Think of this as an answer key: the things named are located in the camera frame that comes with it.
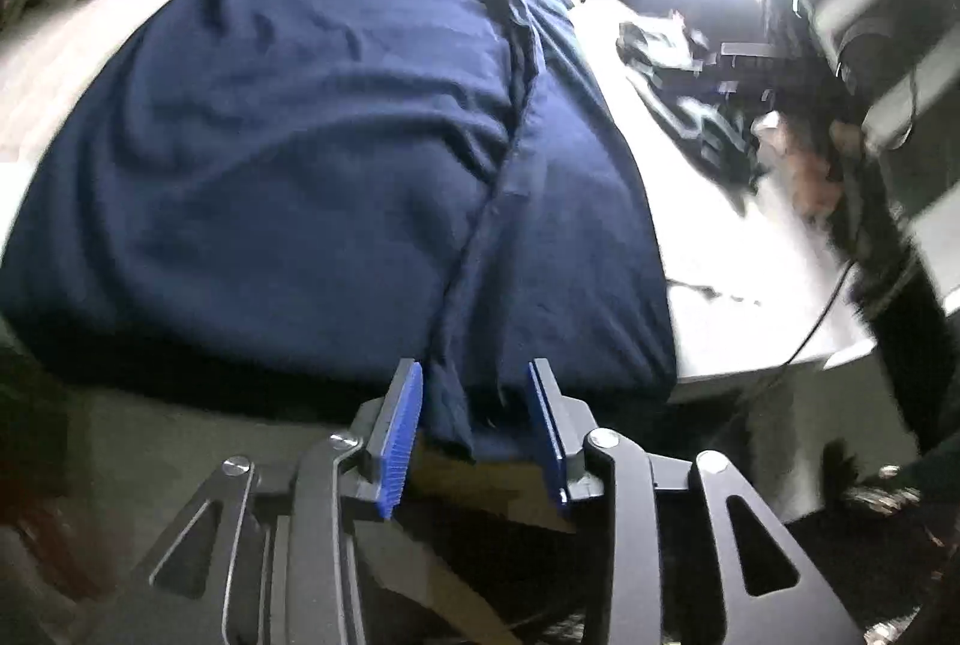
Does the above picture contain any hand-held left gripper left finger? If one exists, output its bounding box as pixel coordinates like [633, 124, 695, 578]
[131, 358, 425, 645]

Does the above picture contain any plaid blanket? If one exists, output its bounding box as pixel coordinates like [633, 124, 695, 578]
[0, 0, 218, 166]

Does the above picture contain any person's dark clothing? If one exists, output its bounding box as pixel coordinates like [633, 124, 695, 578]
[780, 435, 960, 645]

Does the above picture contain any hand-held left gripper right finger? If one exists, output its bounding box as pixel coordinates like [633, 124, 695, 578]
[527, 358, 863, 645]

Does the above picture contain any grey jacket pile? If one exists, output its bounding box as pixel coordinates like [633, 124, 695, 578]
[615, 15, 762, 200]

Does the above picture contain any person's right hand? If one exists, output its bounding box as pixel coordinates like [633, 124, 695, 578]
[754, 112, 863, 220]

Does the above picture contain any navy blue garment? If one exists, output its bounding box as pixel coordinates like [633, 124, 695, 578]
[0, 0, 680, 466]

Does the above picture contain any black cable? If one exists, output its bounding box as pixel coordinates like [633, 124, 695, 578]
[780, 259, 857, 370]

